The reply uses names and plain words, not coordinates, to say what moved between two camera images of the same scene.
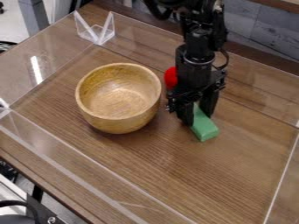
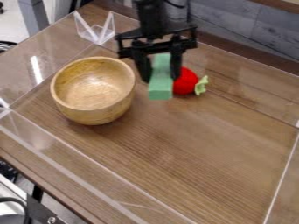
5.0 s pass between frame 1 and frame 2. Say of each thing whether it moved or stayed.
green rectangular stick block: moved
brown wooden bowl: moved
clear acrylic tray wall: stayed
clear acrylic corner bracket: stayed
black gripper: moved
